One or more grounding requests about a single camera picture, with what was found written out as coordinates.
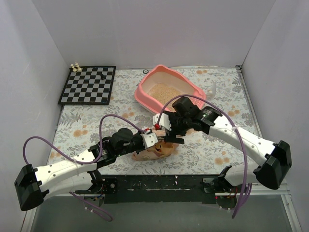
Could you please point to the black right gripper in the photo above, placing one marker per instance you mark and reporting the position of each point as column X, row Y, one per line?
column 174, row 139

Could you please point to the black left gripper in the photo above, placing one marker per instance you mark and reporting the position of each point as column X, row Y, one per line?
column 136, row 141

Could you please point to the clear plastic litter scoop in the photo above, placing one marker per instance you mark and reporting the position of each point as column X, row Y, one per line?
column 211, row 92

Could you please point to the orange cat litter bag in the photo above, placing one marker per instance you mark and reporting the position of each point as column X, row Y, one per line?
column 160, row 150

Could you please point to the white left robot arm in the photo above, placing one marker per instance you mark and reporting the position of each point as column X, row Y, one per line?
column 33, row 184

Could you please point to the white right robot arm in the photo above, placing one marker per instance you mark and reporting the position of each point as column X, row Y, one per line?
column 265, row 161

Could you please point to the beige litter in box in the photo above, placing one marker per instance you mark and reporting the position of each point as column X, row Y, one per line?
column 163, row 93

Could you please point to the pink cat litter box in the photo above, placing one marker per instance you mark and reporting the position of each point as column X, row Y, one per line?
column 167, row 76

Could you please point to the black white chessboard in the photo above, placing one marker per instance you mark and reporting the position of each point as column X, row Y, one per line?
column 87, row 88

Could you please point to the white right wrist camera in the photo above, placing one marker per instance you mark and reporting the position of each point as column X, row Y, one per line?
column 161, row 121

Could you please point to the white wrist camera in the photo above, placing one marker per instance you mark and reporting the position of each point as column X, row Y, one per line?
column 149, row 138
column 161, row 121

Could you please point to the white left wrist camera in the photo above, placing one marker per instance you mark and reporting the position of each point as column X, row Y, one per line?
column 149, row 138

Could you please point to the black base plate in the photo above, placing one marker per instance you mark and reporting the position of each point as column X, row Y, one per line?
column 200, row 188

